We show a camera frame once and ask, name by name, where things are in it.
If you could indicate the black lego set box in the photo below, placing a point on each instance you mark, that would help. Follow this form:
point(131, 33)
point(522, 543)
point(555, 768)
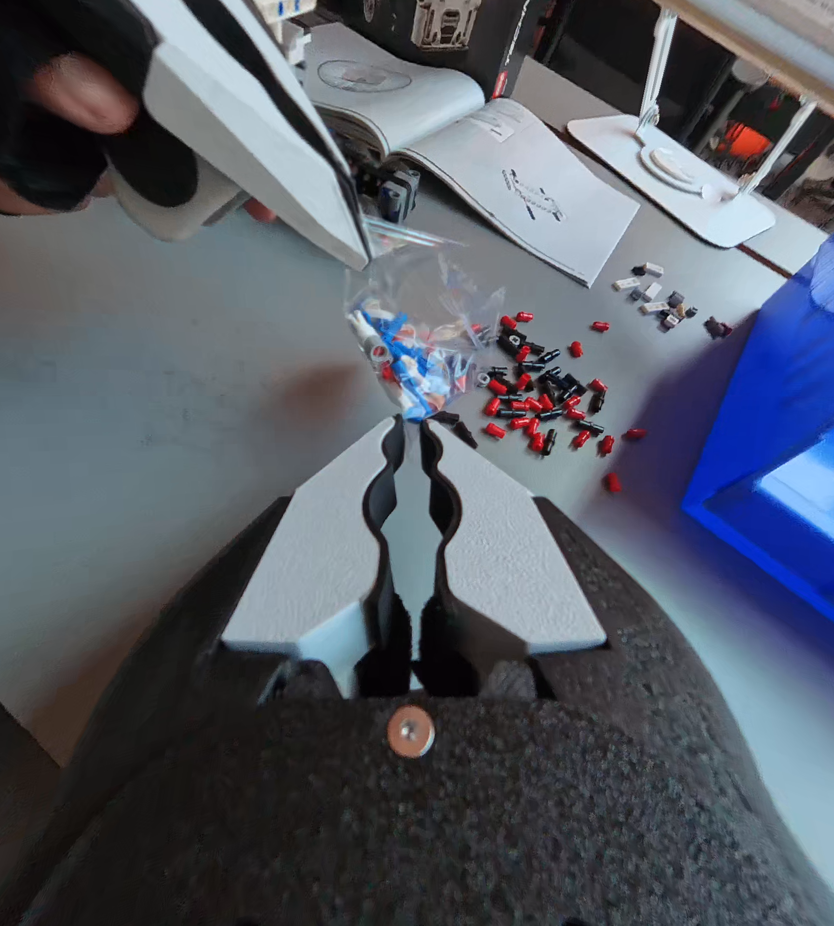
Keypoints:
point(475, 29)

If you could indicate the cluster of small grey lego pieces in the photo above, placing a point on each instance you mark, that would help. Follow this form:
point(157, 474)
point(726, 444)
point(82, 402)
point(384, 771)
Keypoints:
point(655, 296)

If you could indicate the open lego instruction booklet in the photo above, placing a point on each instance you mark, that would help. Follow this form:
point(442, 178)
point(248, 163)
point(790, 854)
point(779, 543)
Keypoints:
point(518, 181)

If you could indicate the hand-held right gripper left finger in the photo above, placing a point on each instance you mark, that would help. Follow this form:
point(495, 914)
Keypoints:
point(308, 564)

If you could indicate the white desk lamp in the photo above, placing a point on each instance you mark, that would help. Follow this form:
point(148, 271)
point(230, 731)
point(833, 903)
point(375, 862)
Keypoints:
point(684, 181)

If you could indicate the clear bag of lego pieces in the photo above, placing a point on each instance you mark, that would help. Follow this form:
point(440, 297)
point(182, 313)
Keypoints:
point(417, 340)

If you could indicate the person's left hand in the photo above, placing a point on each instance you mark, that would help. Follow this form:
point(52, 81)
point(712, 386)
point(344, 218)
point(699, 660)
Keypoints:
point(77, 94)

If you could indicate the white and blue lego assembly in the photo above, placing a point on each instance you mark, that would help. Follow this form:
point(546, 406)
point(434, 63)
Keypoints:
point(290, 29)

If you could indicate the blue plastic bin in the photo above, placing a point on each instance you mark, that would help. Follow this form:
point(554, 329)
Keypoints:
point(793, 405)

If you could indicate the pile of red black lego pins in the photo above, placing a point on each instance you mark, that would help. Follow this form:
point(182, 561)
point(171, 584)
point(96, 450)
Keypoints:
point(540, 398)

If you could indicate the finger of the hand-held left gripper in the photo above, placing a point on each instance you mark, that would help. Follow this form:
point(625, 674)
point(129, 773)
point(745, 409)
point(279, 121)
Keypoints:
point(279, 79)
point(243, 152)

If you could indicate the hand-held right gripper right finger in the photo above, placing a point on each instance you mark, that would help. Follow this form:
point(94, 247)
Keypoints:
point(518, 571)

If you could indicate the dark grey lego assembly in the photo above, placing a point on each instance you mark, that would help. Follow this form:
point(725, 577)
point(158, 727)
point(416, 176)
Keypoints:
point(399, 192)

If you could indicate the dark brown lego piece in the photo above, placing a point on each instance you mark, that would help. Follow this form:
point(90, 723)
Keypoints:
point(717, 328)

